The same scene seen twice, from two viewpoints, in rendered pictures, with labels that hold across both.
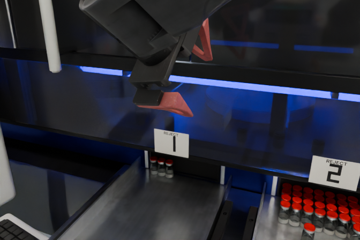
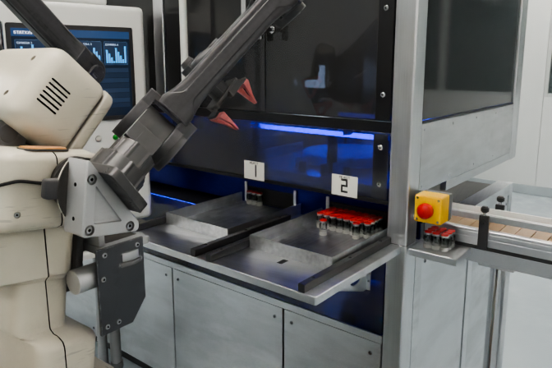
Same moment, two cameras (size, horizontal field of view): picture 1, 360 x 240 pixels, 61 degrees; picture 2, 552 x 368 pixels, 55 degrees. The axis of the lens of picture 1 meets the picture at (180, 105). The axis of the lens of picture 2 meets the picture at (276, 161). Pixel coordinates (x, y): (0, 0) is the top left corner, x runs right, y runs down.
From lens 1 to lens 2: 1.09 m
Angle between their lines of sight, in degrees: 20
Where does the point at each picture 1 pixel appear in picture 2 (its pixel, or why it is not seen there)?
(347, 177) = (351, 187)
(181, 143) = (259, 170)
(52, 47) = not seen: hidden behind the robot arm
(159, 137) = (247, 166)
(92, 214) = (195, 211)
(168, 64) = (220, 98)
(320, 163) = (336, 179)
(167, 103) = (218, 116)
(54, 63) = not seen: hidden behind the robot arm
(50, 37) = not seen: hidden behind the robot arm
